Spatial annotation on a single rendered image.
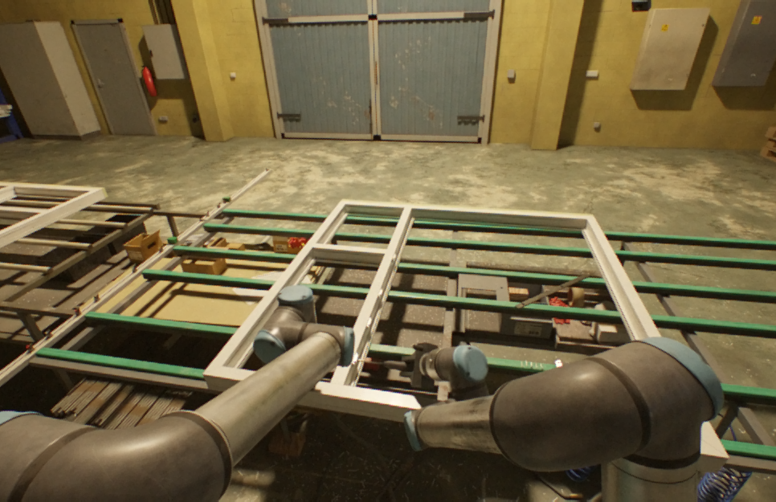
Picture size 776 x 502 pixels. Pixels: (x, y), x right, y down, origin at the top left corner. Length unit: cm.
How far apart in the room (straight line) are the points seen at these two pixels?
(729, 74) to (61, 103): 1158
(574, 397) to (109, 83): 1000
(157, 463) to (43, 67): 1002
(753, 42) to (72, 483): 817
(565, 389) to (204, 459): 40
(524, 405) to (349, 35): 722
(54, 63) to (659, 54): 1043
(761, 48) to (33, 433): 825
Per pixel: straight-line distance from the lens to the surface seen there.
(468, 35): 724
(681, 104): 815
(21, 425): 56
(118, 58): 987
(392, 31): 735
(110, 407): 243
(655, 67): 767
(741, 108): 855
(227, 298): 230
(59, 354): 194
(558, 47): 704
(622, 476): 66
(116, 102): 1019
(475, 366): 106
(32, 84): 1069
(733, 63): 807
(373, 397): 125
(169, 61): 892
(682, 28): 772
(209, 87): 836
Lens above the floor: 190
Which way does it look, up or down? 30 degrees down
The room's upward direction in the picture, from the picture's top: 2 degrees counter-clockwise
